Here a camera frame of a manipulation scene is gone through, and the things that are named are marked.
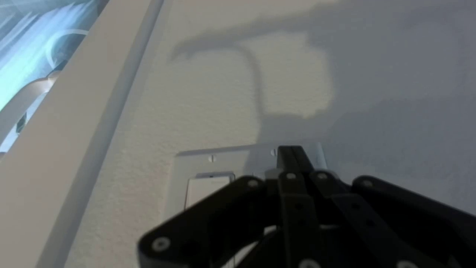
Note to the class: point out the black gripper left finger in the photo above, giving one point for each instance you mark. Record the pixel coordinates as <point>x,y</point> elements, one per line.
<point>223,228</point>

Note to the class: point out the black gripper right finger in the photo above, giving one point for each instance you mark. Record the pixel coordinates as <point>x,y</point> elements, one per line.
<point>376,223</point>

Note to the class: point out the white double light switch plate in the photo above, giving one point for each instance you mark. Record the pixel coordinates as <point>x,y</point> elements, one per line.
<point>217,164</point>

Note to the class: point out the white glass sliding door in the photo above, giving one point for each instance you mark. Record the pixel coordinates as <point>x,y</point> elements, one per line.
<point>74,149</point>

